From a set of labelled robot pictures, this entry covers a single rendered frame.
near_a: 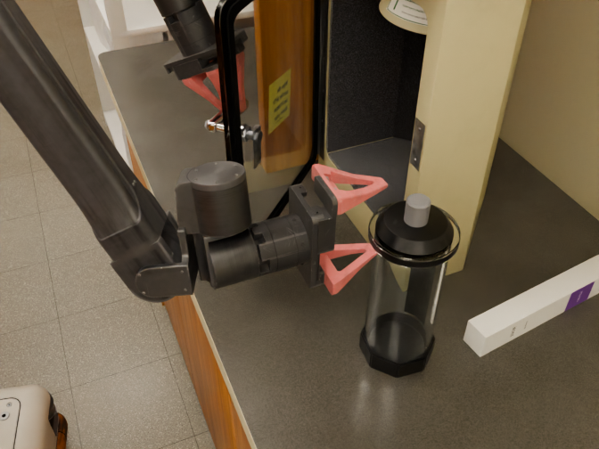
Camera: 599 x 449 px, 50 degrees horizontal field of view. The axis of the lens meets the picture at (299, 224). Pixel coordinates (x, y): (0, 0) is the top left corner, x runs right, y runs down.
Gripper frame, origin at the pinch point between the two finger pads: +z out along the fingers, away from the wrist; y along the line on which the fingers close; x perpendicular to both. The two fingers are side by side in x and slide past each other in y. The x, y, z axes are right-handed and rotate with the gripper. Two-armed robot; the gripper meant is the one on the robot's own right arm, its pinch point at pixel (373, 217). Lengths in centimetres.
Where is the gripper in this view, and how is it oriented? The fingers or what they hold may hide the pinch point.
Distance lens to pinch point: 72.6
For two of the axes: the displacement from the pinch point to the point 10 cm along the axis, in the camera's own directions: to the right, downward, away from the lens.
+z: 9.2, -2.4, 3.0
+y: 0.1, -7.6, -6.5
